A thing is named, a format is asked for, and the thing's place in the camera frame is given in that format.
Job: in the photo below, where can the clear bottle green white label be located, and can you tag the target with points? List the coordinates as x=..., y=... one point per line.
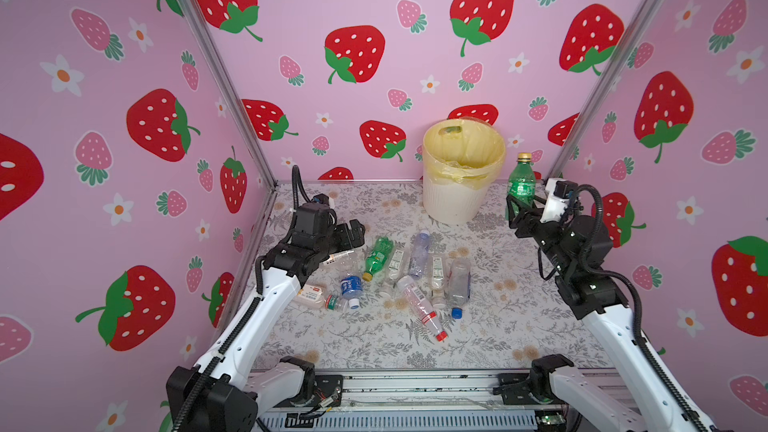
x=437, y=282

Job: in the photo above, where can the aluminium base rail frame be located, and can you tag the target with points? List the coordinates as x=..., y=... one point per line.
x=423, y=400

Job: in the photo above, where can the white bin with yellow liner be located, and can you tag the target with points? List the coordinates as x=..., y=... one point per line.
x=461, y=159

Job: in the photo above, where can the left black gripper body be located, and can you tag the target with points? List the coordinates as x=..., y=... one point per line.
x=321, y=250

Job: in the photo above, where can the clear bottle red cap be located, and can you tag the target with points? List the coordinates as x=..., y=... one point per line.
x=421, y=307

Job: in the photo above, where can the clear bottle orange label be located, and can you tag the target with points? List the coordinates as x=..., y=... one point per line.
x=342, y=260

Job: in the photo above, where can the clear bluish bottle upright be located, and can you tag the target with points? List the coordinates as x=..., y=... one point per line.
x=419, y=254

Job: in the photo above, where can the clear bottle blue cap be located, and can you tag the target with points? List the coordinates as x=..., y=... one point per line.
x=459, y=286

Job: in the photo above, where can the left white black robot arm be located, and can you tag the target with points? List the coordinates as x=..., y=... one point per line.
x=213, y=394

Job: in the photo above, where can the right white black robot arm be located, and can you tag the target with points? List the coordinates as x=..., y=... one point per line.
x=609, y=306

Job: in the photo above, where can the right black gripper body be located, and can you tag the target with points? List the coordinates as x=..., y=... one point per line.
x=548, y=241

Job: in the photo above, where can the clear bottle green red label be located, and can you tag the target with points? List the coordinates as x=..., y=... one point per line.
x=317, y=297

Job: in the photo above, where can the green bottle yellow cap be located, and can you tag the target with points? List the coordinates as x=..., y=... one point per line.
x=522, y=180
x=377, y=257

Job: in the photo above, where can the small bottle blue label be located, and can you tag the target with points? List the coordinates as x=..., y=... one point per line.
x=352, y=290

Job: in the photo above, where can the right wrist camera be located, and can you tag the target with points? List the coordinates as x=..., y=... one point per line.
x=560, y=200

